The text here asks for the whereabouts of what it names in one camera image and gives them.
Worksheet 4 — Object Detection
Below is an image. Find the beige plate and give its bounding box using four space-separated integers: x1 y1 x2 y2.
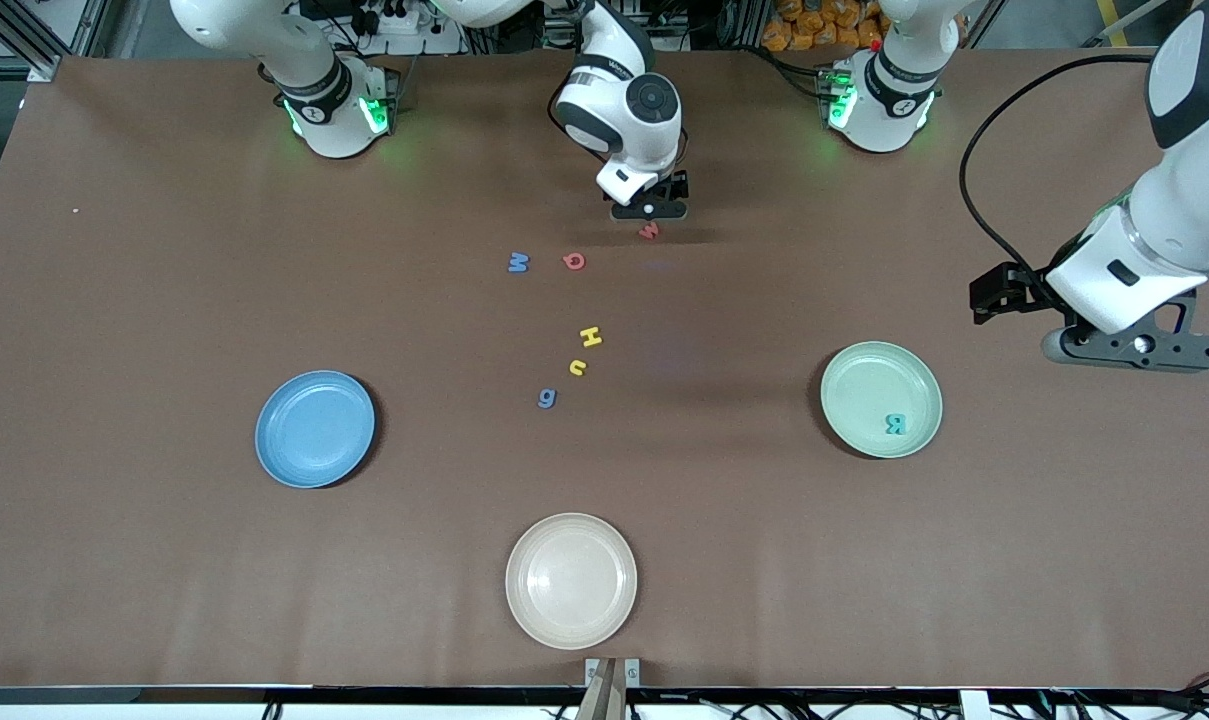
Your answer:
505 513 638 651

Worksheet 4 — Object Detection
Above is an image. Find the white power strip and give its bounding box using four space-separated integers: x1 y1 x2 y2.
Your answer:
349 0 465 56

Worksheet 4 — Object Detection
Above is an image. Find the blue plate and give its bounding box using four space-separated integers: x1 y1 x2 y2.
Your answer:
254 370 377 490

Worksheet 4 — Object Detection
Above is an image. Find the metal bracket with wooden strip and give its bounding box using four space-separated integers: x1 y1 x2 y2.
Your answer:
576 656 643 720

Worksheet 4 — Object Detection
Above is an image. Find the green plate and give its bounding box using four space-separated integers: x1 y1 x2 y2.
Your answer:
819 341 944 460

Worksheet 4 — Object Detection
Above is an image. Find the orange packets pile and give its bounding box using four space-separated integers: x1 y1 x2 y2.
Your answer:
761 0 890 53

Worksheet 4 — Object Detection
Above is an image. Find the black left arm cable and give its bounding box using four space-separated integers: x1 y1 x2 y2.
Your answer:
958 52 1157 293

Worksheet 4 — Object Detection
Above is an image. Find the aluminium frame profile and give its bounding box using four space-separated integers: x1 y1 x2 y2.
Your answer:
0 0 65 83

